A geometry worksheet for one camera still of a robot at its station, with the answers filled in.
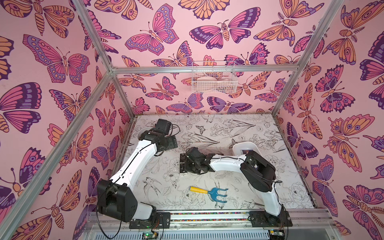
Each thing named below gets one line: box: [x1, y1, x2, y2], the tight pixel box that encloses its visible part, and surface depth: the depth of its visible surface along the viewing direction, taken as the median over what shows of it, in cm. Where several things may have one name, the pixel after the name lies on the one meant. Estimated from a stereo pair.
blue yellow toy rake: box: [189, 185, 229, 203], surface depth 84 cm
